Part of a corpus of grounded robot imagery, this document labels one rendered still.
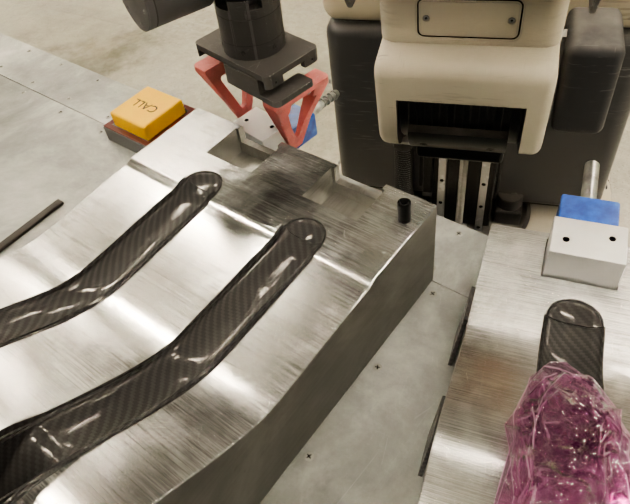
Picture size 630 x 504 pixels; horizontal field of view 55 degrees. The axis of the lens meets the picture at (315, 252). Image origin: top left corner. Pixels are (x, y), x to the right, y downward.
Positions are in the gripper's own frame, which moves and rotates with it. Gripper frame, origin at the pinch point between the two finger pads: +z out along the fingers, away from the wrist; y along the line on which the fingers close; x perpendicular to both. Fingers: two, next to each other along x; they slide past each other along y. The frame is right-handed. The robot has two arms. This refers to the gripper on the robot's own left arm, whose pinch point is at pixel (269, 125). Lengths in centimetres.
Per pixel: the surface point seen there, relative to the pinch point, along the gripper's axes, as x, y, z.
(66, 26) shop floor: 66, -224, 88
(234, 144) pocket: -6.4, 2.9, -3.0
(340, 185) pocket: -4.5, 14.3, -3.1
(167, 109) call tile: -4.1, -12.7, 1.2
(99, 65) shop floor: 56, -181, 87
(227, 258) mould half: -16.4, 13.9, -4.1
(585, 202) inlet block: 6.0, 30.5, -3.1
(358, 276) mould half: -11.7, 22.8, -4.6
